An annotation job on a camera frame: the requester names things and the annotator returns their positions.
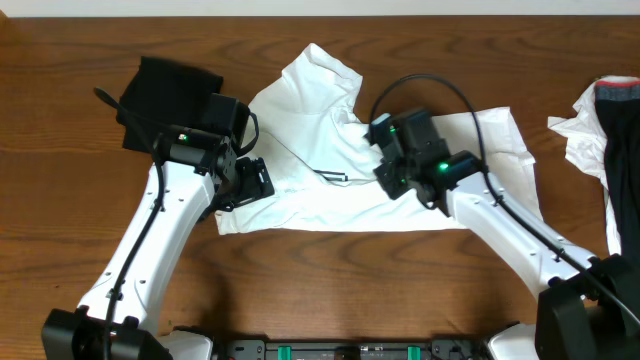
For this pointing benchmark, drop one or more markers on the dark navy striped garment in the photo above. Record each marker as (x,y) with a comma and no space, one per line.
(617,109)

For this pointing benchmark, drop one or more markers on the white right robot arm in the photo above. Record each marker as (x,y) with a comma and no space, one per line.
(587,307)

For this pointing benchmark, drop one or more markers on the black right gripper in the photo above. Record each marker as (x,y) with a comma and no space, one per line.
(383,175)

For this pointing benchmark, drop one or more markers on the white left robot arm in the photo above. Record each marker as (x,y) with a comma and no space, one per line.
(194,174)

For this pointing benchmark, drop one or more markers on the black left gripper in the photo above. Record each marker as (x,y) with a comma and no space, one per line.
(256,182)

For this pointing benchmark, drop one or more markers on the black folded cloth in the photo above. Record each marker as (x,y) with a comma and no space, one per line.
(168,92)

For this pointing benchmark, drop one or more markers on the white printed t-shirt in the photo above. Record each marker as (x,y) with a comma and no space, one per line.
(318,158)

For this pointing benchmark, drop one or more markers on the white crumpled garment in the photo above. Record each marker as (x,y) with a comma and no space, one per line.
(585,149)

